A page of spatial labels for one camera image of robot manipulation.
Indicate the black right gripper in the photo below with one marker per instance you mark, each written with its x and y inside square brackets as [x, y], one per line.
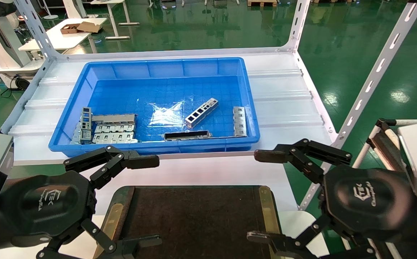
[370, 201]

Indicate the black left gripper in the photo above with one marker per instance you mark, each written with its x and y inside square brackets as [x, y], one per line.
[46, 205]

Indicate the clear plastic film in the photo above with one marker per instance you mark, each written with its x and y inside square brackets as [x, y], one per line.
[167, 116]

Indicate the dark long metal frame part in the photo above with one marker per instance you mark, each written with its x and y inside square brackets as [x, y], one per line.
[186, 135]

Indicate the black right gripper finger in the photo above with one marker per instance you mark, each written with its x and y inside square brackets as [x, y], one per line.
[271, 155]

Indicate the grey metal bracket square holes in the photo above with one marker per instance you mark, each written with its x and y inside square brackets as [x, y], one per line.
[85, 124]
[201, 112]

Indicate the black container tray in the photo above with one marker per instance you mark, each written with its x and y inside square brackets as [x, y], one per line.
[194, 219]

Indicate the small silver metal part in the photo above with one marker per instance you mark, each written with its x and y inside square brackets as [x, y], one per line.
[76, 136]

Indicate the white machine base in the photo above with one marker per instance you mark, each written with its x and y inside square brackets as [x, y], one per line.
[3, 43]

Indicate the wooden pallet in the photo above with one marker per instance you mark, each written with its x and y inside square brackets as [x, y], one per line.
[262, 3]

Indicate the brown cardboard box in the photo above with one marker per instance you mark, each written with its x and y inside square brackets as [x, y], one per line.
[75, 27]

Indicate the grey long metal cover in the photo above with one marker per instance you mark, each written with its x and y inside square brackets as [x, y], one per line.
[114, 118]

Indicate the white slotted metal shelf rack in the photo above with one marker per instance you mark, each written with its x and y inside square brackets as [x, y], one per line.
[284, 108]

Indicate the white tube stand black clamps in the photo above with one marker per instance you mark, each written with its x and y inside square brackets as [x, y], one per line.
[381, 144]

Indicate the white desk with T-legs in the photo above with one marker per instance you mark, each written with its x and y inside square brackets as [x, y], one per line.
[113, 18]

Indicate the blue plastic bin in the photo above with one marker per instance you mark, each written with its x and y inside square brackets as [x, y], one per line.
[165, 91]

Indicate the white table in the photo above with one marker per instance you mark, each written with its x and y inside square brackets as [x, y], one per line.
[64, 39]

